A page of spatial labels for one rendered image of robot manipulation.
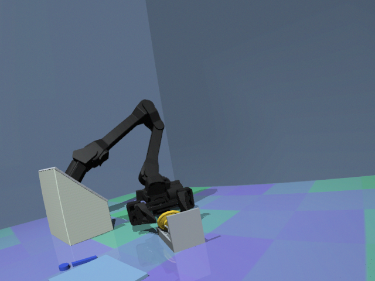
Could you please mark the yellow round plate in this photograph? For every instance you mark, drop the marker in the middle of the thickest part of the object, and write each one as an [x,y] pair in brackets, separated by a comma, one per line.
[161,222]

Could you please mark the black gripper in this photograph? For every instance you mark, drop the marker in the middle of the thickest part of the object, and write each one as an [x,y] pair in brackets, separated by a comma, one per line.
[139,212]

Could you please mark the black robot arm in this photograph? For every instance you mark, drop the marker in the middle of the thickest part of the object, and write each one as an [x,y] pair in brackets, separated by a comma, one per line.
[97,152]

